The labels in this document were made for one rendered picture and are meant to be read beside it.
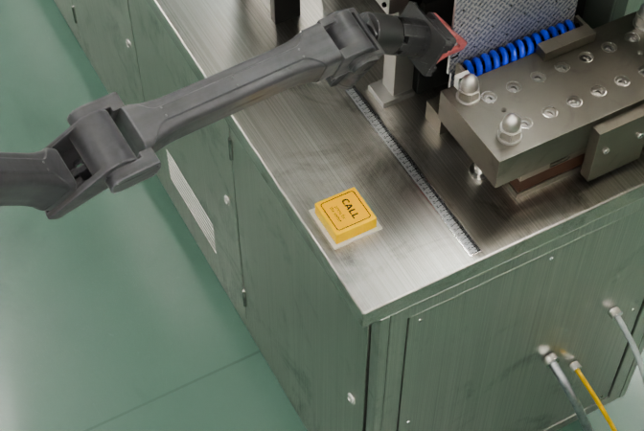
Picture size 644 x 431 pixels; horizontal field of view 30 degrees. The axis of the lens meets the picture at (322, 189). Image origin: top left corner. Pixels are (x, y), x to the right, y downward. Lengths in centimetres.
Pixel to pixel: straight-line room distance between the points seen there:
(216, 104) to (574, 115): 57
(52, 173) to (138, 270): 146
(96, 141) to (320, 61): 33
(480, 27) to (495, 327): 50
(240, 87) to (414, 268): 41
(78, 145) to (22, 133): 175
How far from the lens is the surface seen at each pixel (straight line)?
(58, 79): 334
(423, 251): 179
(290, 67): 158
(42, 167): 144
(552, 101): 183
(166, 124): 149
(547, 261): 193
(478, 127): 178
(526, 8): 188
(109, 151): 146
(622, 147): 189
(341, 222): 179
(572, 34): 191
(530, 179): 185
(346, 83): 175
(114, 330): 281
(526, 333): 210
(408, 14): 179
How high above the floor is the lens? 235
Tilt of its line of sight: 51 degrees down
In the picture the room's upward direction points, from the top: straight up
